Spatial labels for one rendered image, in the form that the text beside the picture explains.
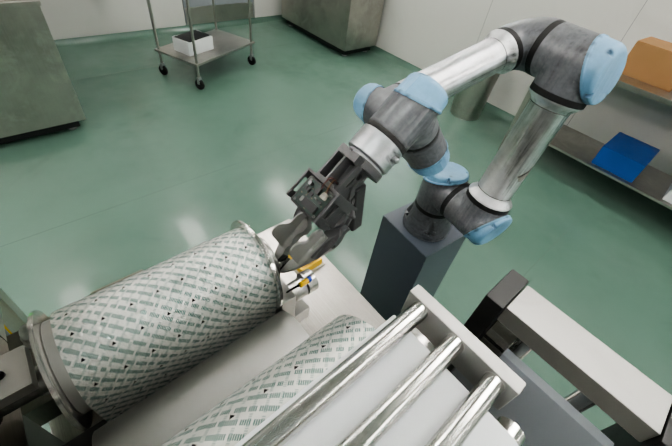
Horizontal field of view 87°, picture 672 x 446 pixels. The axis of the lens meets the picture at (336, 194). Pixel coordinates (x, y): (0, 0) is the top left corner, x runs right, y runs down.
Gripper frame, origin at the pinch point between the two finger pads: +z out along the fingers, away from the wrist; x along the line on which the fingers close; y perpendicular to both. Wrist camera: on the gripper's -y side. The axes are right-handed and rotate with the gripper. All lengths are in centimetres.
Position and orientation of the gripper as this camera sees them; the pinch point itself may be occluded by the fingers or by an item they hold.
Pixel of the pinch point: (285, 262)
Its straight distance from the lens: 57.3
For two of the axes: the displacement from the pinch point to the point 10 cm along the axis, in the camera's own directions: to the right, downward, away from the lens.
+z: -6.6, 7.5, 0.1
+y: -3.9, -3.3, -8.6
